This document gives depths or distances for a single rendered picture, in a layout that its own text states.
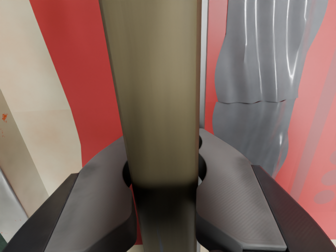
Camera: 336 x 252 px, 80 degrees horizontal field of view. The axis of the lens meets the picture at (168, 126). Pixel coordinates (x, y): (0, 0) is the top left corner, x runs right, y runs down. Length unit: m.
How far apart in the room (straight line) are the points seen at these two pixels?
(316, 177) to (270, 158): 0.07
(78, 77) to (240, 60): 0.13
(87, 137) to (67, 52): 0.08
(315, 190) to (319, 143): 0.06
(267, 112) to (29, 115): 0.21
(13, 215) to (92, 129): 0.11
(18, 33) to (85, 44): 0.05
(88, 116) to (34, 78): 0.05
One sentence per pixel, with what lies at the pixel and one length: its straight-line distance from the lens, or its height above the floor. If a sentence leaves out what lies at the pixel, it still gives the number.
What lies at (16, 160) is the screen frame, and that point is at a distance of 0.23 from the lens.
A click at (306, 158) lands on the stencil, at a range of 0.25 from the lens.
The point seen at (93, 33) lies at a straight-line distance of 0.18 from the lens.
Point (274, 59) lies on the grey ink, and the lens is 0.18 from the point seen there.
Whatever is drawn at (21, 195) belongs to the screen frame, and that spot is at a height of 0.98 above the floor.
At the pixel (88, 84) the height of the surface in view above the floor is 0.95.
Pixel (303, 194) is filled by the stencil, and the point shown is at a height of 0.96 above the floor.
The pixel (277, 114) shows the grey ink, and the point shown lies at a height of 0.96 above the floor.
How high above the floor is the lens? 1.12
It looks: 62 degrees down
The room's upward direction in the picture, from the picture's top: 180 degrees clockwise
